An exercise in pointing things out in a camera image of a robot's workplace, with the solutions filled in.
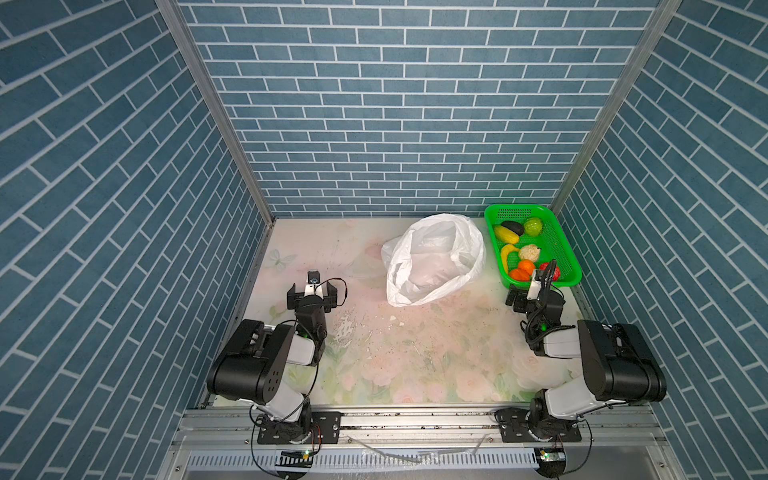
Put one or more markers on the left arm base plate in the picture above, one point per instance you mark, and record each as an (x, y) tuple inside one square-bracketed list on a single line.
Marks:
[(300, 427)]

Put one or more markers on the green pear fruit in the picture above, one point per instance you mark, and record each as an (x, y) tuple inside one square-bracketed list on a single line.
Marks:
[(533, 226)]

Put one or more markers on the green yellow mango fruit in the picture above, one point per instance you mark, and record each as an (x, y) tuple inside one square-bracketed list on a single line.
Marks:
[(505, 235)]

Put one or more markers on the white plastic bag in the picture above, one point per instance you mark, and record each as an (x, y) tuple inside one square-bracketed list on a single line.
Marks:
[(434, 258)]

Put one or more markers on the red strawberry fruit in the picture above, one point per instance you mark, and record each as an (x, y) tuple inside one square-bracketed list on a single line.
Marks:
[(557, 273)]

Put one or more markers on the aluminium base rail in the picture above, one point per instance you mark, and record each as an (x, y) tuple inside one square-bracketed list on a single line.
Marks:
[(420, 442)]

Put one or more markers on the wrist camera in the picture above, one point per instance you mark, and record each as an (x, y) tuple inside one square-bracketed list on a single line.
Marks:
[(539, 282), (313, 284)]

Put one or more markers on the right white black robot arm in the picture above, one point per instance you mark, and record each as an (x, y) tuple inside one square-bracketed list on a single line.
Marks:
[(618, 368)]

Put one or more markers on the beige potato-like fruit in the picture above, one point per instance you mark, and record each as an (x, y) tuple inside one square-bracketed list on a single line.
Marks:
[(530, 252)]

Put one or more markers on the left corner aluminium post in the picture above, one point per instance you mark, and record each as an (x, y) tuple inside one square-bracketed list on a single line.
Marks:
[(173, 17)]

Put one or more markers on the orange fruit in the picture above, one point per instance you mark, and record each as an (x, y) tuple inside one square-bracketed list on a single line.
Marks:
[(527, 265), (520, 275)]

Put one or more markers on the dark avocado fruit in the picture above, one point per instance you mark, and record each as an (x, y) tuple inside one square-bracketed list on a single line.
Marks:
[(514, 226)]

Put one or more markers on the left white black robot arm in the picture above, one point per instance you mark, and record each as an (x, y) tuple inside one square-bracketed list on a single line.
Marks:
[(251, 365)]

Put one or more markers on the yellow lemon fruit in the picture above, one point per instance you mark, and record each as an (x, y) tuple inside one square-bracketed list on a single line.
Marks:
[(508, 255)]

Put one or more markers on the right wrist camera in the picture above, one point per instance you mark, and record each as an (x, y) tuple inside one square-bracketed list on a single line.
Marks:
[(539, 282)]

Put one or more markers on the corner aluminium post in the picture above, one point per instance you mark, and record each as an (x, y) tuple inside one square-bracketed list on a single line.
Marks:
[(173, 17), (651, 35)]

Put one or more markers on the right corner aluminium post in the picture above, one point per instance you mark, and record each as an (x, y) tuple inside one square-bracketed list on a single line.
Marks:
[(651, 35)]

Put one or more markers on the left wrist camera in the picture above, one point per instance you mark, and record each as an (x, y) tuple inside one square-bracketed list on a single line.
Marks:
[(313, 284)]

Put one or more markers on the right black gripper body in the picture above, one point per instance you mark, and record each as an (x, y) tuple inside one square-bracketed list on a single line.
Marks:
[(523, 304)]

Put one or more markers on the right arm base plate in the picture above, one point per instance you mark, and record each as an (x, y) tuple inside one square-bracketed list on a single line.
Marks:
[(518, 425)]

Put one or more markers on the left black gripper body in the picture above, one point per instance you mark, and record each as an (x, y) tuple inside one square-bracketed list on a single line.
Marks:
[(326, 303)]

